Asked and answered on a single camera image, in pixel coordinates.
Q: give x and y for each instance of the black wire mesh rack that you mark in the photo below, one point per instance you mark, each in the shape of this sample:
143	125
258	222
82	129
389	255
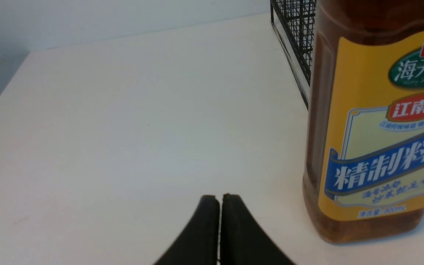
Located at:
293	23

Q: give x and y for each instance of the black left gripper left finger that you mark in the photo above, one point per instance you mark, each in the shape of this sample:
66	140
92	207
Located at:
197	244

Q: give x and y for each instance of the large cooking wine bottle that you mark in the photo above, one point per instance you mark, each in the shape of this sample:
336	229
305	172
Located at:
364	165

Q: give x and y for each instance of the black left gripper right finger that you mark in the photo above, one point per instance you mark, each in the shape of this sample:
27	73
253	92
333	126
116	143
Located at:
242	240

